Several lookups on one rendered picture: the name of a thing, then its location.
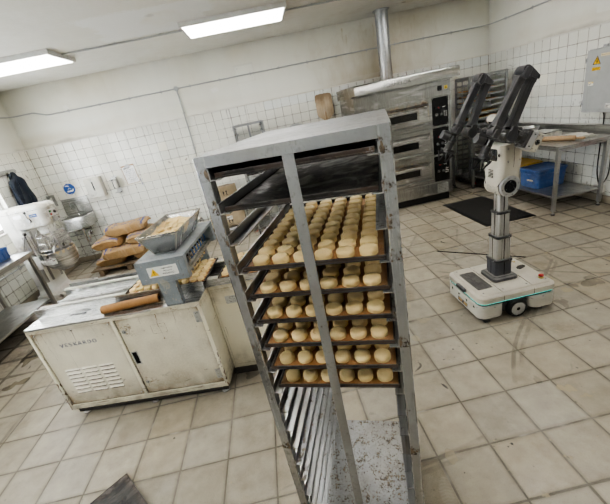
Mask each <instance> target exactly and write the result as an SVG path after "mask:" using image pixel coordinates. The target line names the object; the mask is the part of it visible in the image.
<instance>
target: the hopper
mask: <svg viewBox="0 0 610 504"><path fill-rule="evenodd" d="M199 211H200V208H196V209H191V210H186V211H180V212H175V213H170V214H165V215H164V216H163V217H162V218H160V219H159V220H158V221H156V222H155V223H154V224H153V225H151V226H150V227H149V228H147V229H146V230H145V231H144V232H142V233H141V234H140V235H139V236H137V237H136V238H135V239H134V240H136V241H137V242H138V243H140V244H141V245H143V246H144V247H145V248H147V249H148V250H150V251H151V252H152V253H154V254H157V253H162V252H167V251H173V250H177V249H178V247H179V246H180V245H181V244H182V243H183V242H184V241H185V239H186V238H187V237H188V236H189V235H190V234H191V233H192V232H193V230H194V229H195V228H196V225H197V220H198V215H199ZM182 213H183V214H182ZM179 216H183V217H190V216H191V217H190V218H189V219H188V220H187V221H186V222H185V223H184V224H183V225H182V226H181V227H180V228H179V229H178V230H176V231H174V232H169V233H164V234H158V235H153V236H151V235H152V233H153V234H154V233H155V231H156V230H157V229H159V228H161V227H162V226H163V225H164V223H165V222H166V221H167V220H168V219H169V218H176V217H179ZM151 229H152V230H151ZM147 234H148V235H147Z"/></svg>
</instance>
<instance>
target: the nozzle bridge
mask: <svg viewBox="0 0 610 504"><path fill-rule="evenodd" d="M203 234H204V236H205V238H204V236H203ZM201 237H202V239H203V241H204V239H205V241H204V242H203V246H201V249H198V252H196V255H195V256H193V257H194V258H193V259H191V258H190V259H191V262H190V263H189V262H188V260H187V257H186V255H187V253H188V255H189V251H190V249H192V247H193V246H194V244H196V243H197V241H198V239H199V238H200V239H201ZM202 239H201V240H202ZM215 239H216V236H215V233H214V230H213V227H212V224H211V221H207V222H201V223H197V225H196V228H195V229H194V230H193V232H192V233H191V234H190V235H189V236H188V237H187V238H186V239H185V241H184V242H183V243H182V244H181V245H180V246H179V247H178V249H177V250H173V251H167V252H162V253H157V254H154V253H152V252H151V251H150V250H148V251H147V252H146V253H145V254H144V255H143V256H142V257H141V258H140V259H139V260H138V261H137V262H136V263H134V264H133V265H134V267H135V270H136V272H137V274H138V277H139V279H140V281H141V284H142V286H145V285H151V284H156V283H158V285H159V288H160V290H161V293H162V295H163V298H164V300H165V302H166V305H167V306H173V305H178V304H184V303H185V301H186V300H185V297H184V295H183V292H182V290H181V287H180V284H179V282H178V280H179V279H184V278H190V277H191V276H192V271H191V269H192V268H193V266H194V265H195V263H196V262H197V261H198V259H199V258H200V256H201V255H202V253H203V252H204V250H205V254H203V257H201V260H203V259H208V258H210V257H209V254H208V251H207V248H206V247H207V246H208V245H209V243H210V242H211V241H214V240H215ZM198 242H199V241H198ZM196 246H197V244H196ZM193 248H194V247H193ZM194 249H195V248H194ZM189 256H190V255H189Z"/></svg>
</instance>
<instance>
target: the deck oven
mask: <svg viewBox="0 0 610 504"><path fill-rule="evenodd" d="M457 75H460V66H459V65H454V66H449V67H445V68H440V69H435V70H430V71H425V72H421V73H416V74H411V75H406V76H401V77H397V78H392V79H387V80H382V81H377V82H373V83H368V84H363V85H358V86H353V87H350V88H347V89H344V90H341V91H338V92H336V94H337V101H338V102H339V101H340V108H341V115H342V117H343V116H348V115H353V114H359V113H364V112H369V111H374V110H379V109H384V108H385V110H386V112H387V114H388V117H389V119H390V121H391V127H392V139H393V150H394V161H395V173H396V184H397V195H398V207H399V209H400V208H405V207H409V206H414V205H418V204H422V203H427V202H431V201H436V200H440V199H445V198H449V191H453V185H452V158H451V159H449V160H448V161H447V162H445V155H446V154H445V155H444V156H443V158H442V159H441V160H440V161H438V150H439V151H440V150H442V151H443V149H441V147H442V148H444V147H445V145H446V143H447V141H445V140H443V139H440V138H439V136H440V134H441V132H442V131H443V130H447V131H451V97H450V78H452V77H453V76H457Z"/></svg>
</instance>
